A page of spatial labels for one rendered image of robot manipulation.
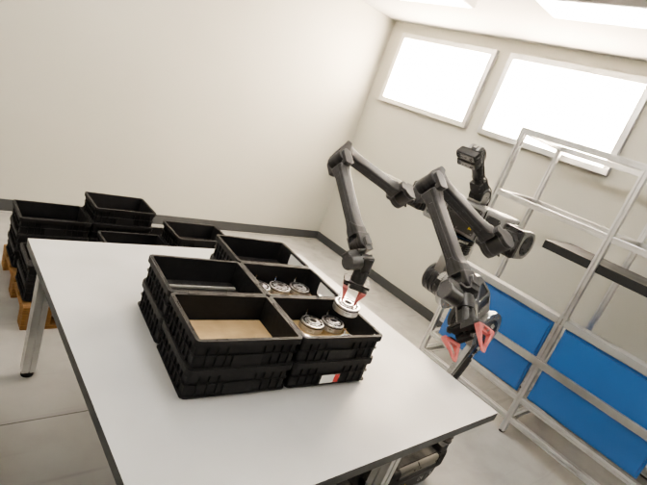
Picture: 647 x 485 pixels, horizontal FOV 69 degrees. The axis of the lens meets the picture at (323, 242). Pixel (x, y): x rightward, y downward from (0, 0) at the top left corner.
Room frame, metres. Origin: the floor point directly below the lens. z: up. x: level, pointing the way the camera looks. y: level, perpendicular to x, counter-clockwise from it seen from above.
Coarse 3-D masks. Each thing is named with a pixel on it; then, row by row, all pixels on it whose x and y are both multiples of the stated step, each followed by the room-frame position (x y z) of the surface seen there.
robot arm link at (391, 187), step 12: (348, 144) 1.98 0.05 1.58; (336, 156) 1.91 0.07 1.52; (360, 156) 2.02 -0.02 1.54; (360, 168) 2.01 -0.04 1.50; (372, 168) 2.03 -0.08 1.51; (372, 180) 2.05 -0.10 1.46; (384, 180) 2.05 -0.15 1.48; (396, 192) 2.08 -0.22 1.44; (408, 192) 2.08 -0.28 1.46; (396, 204) 2.11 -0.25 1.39
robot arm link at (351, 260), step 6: (366, 240) 1.67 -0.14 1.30; (366, 246) 1.66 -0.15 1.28; (372, 246) 1.68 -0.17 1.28; (348, 252) 1.61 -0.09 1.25; (354, 252) 1.63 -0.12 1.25; (360, 252) 1.67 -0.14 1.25; (366, 252) 1.69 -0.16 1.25; (348, 258) 1.60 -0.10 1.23; (354, 258) 1.60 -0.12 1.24; (360, 258) 1.62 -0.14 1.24; (342, 264) 1.61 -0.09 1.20; (348, 264) 1.59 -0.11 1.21; (354, 264) 1.59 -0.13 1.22; (360, 264) 1.61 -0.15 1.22
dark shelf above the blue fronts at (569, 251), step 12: (564, 252) 3.13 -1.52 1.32; (576, 252) 3.13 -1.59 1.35; (588, 252) 3.39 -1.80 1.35; (588, 264) 3.01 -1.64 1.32; (600, 264) 3.00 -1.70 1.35; (612, 264) 3.24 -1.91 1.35; (612, 276) 2.90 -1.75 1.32; (624, 276) 2.86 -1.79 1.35; (636, 276) 3.06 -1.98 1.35; (636, 288) 2.80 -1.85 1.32
